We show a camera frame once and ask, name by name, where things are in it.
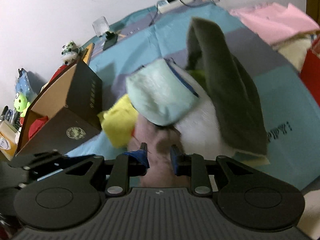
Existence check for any yellow cloth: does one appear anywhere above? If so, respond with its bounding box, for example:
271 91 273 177
98 94 138 148

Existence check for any teal purple patterned bedsheet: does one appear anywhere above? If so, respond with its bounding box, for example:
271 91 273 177
66 0 320 190

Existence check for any pink folded blanket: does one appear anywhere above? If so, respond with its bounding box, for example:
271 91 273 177
229 3 319 45

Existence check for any panda plush toy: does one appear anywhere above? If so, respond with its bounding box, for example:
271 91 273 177
61 40 82 65

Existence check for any red bag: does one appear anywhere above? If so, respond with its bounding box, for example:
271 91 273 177
299 37 320 105

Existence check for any red plush pepper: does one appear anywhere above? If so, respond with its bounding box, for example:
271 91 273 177
49 64 68 82

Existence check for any mint green towel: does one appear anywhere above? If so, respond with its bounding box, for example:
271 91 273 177
126 59 199 126

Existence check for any dark green plush cloth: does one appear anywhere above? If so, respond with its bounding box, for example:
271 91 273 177
186 17 267 156

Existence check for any white power strip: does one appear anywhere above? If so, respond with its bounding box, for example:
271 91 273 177
157 0 194 14

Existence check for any white fluffy plush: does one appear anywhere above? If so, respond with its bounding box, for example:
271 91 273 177
174 66 235 160

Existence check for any blue plastic bag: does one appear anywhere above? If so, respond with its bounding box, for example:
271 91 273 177
15 68 37 102

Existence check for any green frog plush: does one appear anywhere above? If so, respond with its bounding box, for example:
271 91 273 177
14 92 31 118

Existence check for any red item in box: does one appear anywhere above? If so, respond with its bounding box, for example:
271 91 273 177
28 116 49 140

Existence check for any yellow book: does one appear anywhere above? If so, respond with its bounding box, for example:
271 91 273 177
81 43 94 65

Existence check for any brown cardboard box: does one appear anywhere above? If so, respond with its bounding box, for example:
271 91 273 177
15 59 103 157

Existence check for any green phone stand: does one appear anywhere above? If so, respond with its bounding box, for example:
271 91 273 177
92 16 118 51

